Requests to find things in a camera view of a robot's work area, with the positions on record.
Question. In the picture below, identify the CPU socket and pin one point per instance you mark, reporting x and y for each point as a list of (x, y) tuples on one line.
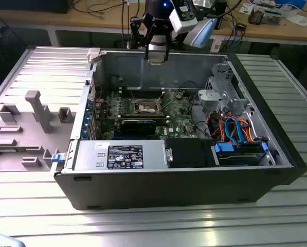
[(145, 108)]

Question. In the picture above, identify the silver metal drive cage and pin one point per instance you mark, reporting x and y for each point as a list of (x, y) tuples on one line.
[(211, 99)]

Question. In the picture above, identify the green motherboard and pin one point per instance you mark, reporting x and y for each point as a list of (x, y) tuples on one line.
[(180, 114)]

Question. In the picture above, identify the black graphics card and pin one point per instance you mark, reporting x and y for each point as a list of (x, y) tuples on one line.
[(137, 127)]

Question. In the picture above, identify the black RAM slot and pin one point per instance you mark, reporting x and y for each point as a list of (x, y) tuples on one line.
[(143, 94), (143, 97), (143, 89)]

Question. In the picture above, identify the round coin battery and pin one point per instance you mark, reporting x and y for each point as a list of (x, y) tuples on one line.
[(179, 96)]

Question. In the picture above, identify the green RAM stick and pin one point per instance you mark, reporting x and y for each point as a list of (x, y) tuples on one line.
[(4, 150)]

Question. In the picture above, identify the silver power supply unit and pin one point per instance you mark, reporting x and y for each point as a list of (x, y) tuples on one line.
[(91, 154)]

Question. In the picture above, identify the black upright box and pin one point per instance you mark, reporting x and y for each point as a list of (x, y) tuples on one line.
[(222, 23)]

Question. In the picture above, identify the blue plastic latch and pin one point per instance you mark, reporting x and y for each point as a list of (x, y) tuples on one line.
[(56, 158)]

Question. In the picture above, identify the wooden desk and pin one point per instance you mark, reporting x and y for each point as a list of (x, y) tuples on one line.
[(96, 18)]

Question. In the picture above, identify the blue box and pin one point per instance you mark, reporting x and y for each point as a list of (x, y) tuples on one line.
[(292, 3)]

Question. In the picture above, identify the large black box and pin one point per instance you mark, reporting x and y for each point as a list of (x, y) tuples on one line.
[(27, 6)]

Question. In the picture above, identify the white papers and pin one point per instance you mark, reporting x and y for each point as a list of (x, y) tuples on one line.
[(301, 20)]

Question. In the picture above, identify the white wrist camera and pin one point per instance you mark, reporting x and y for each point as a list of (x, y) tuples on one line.
[(181, 24)]

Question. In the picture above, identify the black PC case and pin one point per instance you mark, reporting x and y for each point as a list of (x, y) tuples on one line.
[(168, 190)]

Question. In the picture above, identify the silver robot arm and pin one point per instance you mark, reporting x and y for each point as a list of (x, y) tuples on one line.
[(203, 32)]

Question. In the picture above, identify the copper coil transformer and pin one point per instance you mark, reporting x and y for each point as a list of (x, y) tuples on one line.
[(254, 16)]

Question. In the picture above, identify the white label card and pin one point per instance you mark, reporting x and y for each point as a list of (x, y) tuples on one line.
[(216, 45)]

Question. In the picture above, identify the hard disk in blue carrier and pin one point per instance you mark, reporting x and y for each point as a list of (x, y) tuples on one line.
[(224, 149)]

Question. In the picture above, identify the circuit board device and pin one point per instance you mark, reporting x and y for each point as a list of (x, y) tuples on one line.
[(271, 16)]

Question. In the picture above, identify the silver CPU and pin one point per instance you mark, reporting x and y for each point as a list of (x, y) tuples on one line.
[(156, 60)]

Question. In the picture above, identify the metal locking lever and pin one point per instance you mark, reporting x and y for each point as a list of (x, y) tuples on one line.
[(164, 108), (130, 90)]

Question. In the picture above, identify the small black device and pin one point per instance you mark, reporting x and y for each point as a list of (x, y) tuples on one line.
[(241, 26)]

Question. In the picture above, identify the grey parts rack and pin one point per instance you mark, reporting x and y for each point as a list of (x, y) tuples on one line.
[(27, 140)]

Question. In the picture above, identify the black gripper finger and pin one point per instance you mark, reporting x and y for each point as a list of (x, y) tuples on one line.
[(146, 55), (166, 55)]

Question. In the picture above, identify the white rounded device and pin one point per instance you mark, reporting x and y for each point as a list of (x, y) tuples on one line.
[(1, 240)]

